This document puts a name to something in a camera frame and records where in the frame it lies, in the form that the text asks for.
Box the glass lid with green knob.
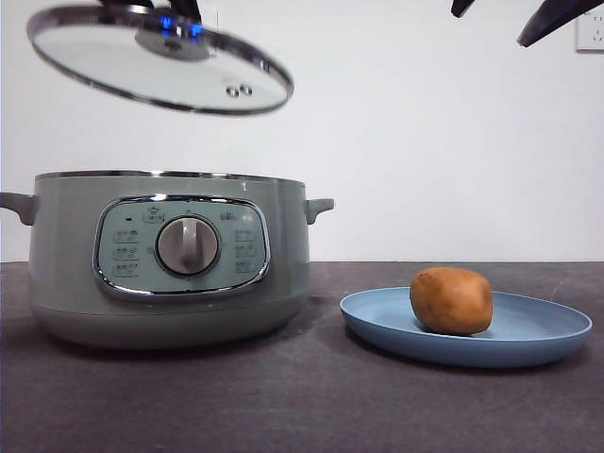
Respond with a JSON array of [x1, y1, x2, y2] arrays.
[[25, 3, 295, 116]]

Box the brown potato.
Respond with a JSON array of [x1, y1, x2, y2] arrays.
[[409, 266, 495, 337]]

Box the pale green electric steamer pot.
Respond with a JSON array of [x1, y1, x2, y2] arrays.
[[0, 170, 336, 351]]

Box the blue round plate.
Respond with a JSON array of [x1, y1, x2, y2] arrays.
[[339, 286, 594, 370]]

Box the white wall socket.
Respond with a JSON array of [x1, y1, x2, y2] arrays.
[[575, 16, 604, 54]]

